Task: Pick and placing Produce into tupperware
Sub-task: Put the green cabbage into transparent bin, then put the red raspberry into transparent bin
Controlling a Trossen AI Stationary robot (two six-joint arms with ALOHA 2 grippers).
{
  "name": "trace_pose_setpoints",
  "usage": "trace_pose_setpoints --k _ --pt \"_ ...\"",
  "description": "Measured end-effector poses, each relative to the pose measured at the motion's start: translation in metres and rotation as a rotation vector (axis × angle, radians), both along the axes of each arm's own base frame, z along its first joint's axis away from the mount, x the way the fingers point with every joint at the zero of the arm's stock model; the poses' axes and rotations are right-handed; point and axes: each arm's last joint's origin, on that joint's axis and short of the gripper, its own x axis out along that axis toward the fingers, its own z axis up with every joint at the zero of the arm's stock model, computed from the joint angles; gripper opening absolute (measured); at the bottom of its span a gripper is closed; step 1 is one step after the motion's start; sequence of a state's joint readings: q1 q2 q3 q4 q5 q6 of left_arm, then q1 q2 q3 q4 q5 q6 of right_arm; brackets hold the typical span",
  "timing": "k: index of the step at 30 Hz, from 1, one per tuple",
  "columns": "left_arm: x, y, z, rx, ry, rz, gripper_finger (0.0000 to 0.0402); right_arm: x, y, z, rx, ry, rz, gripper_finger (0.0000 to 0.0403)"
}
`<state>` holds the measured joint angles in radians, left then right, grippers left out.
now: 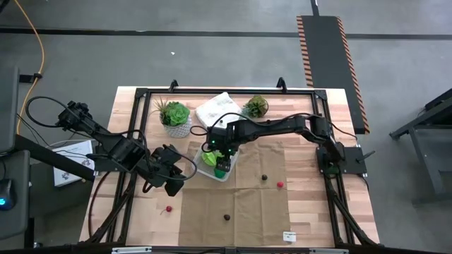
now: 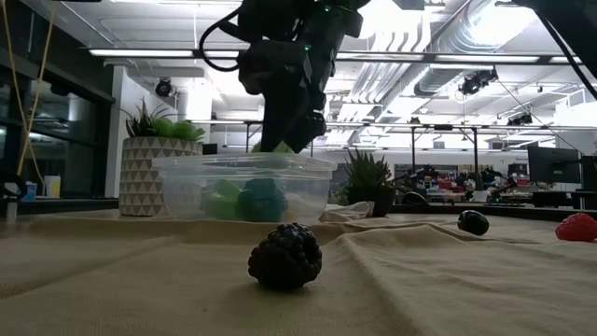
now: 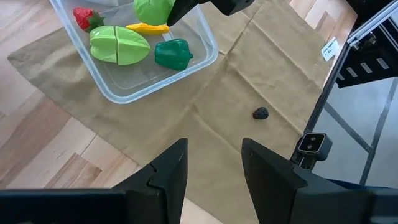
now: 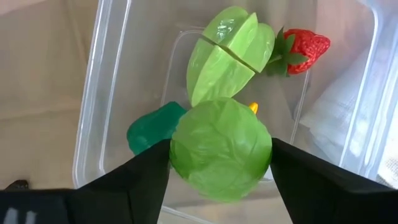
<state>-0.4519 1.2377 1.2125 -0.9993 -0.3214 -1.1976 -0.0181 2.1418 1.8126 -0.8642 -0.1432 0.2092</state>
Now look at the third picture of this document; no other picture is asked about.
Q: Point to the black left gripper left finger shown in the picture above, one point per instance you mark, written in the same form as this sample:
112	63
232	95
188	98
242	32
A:
161	186

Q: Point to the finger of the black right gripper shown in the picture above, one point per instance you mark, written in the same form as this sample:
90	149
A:
184	11

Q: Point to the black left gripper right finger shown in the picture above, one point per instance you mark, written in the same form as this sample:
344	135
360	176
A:
273	186

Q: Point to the light green round toy vegetable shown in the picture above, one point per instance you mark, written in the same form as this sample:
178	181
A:
152	11

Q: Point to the yellow toy pepper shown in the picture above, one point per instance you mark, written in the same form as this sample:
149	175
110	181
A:
146	29

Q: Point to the dark green toy bell pepper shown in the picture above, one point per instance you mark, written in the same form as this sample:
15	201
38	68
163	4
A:
172	54

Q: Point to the small toy blackberry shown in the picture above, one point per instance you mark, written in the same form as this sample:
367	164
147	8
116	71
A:
260	113

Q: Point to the light green toy star fruit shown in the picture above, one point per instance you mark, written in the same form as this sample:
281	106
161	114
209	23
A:
118	46

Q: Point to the red toy strawberry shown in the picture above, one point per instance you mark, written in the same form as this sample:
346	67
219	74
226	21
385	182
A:
82	17

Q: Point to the clear plastic tupperware container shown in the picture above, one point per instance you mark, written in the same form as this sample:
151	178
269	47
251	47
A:
130	81

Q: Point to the tan cloth mat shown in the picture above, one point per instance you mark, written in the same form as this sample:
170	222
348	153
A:
217	93

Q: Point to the white label tag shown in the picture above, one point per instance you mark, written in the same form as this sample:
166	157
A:
330	49

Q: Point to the small black table camera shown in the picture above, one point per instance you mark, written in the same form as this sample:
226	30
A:
312	143

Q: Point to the black aluminium table frame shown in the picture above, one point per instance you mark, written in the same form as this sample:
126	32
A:
325	93

